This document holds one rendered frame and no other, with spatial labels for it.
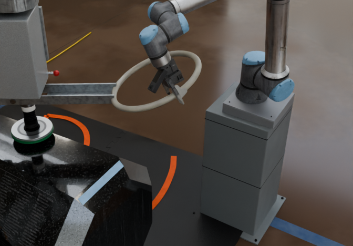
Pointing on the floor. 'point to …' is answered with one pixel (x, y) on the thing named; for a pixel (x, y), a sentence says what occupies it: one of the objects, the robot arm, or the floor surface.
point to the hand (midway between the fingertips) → (175, 100)
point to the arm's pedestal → (242, 170)
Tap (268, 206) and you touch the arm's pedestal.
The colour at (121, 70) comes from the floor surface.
